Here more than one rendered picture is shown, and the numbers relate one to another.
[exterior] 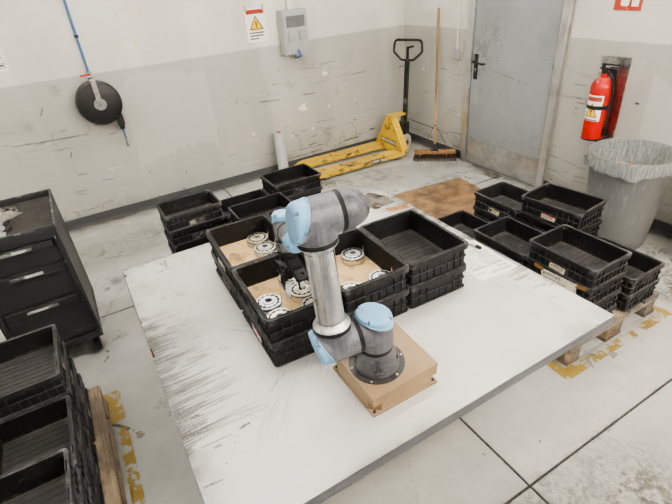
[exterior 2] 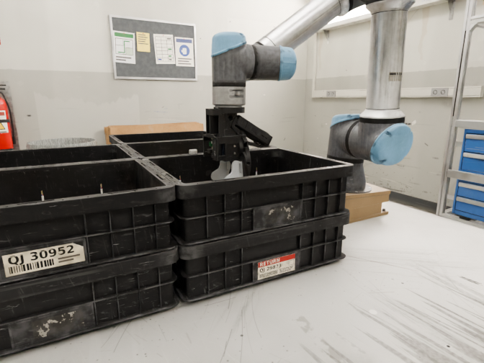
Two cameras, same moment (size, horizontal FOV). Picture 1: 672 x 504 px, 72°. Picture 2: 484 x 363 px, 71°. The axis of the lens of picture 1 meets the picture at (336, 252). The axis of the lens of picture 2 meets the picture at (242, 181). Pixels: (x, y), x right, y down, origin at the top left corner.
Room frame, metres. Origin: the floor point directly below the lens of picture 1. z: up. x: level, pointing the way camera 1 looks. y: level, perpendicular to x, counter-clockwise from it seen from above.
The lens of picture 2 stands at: (1.50, 0.97, 1.07)
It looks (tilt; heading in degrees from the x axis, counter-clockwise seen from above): 14 degrees down; 268
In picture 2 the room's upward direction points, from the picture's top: straight up
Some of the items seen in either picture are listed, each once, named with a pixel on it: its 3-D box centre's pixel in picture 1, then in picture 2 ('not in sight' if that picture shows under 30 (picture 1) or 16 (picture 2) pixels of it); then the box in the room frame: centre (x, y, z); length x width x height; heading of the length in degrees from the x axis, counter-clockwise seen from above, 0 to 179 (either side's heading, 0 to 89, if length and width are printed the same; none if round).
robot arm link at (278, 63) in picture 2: (296, 236); (266, 63); (1.41, 0.13, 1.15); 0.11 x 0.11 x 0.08; 20
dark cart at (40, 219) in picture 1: (40, 281); not in sight; (2.40, 1.80, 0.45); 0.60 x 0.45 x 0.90; 28
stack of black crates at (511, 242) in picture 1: (511, 258); not in sight; (2.39, -1.08, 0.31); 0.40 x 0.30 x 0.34; 28
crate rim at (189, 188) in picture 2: (284, 282); (243, 166); (1.47, 0.21, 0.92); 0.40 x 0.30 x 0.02; 26
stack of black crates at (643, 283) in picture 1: (611, 272); not in sight; (2.22, -1.63, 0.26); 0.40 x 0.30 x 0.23; 28
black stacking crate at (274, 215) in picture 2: (286, 293); (243, 188); (1.47, 0.21, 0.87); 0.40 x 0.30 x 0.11; 26
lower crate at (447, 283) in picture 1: (411, 267); not in sight; (1.73, -0.33, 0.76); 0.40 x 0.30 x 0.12; 26
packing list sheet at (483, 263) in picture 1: (476, 258); not in sight; (1.85, -0.66, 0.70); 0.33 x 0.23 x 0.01; 28
